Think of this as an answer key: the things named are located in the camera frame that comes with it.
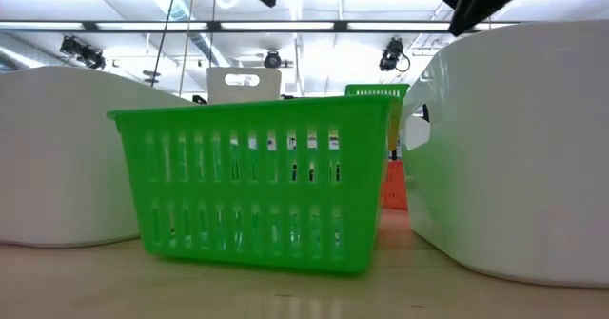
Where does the thin black hanging cable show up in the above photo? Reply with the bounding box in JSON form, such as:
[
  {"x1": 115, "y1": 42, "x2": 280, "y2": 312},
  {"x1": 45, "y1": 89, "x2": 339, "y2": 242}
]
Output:
[{"x1": 150, "y1": 0, "x2": 181, "y2": 88}]

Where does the orange plastic mesh basket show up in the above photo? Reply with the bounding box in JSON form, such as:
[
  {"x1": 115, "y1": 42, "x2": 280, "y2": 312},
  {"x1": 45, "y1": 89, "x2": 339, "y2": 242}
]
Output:
[{"x1": 382, "y1": 160, "x2": 409, "y2": 211}]

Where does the silver ceiling duct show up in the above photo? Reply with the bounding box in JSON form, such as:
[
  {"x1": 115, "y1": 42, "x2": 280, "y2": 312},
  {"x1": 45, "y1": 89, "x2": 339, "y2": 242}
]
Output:
[{"x1": 0, "y1": 32, "x2": 63, "y2": 72}]

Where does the green plastic mesh basket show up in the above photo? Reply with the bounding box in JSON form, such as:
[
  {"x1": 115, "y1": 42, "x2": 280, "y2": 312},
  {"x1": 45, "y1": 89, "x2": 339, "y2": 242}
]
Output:
[
  {"x1": 106, "y1": 94, "x2": 403, "y2": 275},
  {"x1": 344, "y1": 83, "x2": 411, "y2": 115}
]

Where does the white plastic storage basket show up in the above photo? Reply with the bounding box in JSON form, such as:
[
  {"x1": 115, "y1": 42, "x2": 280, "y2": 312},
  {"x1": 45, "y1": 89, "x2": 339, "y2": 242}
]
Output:
[
  {"x1": 399, "y1": 19, "x2": 609, "y2": 290},
  {"x1": 0, "y1": 65, "x2": 196, "y2": 249},
  {"x1": 206, "y1": 66, "x2": 283, "y2": 105}
]

